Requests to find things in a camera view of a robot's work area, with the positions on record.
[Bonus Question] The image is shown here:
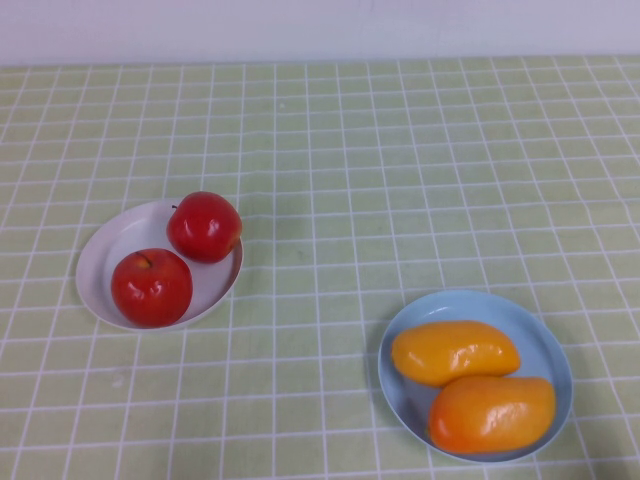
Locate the red apple stem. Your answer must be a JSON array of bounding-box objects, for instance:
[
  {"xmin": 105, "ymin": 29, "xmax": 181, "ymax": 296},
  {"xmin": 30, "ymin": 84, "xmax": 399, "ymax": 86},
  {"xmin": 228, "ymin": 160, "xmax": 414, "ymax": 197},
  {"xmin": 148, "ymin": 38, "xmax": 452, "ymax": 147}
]
[
  {"xmin": 110, "ymin": 247, "xmax": 195, "ymax": 330},
  {"xmin": 166, "ymin": 191, "xmax": 245, "ymax": 265}
]

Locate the yellow orange mango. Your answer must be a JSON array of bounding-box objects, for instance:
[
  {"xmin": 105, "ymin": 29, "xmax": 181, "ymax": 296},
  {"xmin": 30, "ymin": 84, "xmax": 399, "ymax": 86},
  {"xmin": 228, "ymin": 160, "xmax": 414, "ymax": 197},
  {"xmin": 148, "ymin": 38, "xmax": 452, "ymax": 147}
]
[{"xmin": 391, "ymin": 320, "xmax": 522, "ymax": 389}]

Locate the orange mango with green tinge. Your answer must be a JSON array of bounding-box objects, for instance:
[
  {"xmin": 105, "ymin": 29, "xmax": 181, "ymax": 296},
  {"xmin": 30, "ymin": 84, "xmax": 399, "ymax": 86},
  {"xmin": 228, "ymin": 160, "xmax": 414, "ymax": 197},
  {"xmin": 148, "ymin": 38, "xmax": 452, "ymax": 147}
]
[{"xmin": 427, "ymin": 375, "xmax": 557, "ymax": 455}]

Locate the light blue round plate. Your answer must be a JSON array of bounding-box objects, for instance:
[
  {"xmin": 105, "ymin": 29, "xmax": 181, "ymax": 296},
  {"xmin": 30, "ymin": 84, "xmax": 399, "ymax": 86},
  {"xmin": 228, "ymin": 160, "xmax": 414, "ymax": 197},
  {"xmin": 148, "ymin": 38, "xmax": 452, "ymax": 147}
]
[{"xmin": 378, "ymin": 291, "xmax": 575, "ymax": 464}]

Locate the white round plate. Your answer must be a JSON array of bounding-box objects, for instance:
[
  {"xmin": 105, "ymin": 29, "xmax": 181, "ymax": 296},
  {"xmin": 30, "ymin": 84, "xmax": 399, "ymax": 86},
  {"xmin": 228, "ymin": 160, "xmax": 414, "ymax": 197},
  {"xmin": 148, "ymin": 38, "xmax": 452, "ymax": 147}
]
[{"xmin": 75, "ymin": 199, "xmax": 245, "ymax": 331}]

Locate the green checked tablecloth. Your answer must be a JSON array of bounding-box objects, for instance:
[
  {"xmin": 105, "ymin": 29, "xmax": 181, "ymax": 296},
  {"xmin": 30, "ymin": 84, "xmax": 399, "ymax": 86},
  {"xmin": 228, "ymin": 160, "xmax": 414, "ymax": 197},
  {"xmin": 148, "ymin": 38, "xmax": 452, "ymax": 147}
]
[{"xmin": 0, "ymin": 53, "xmax": 640, "ymax": 480}]

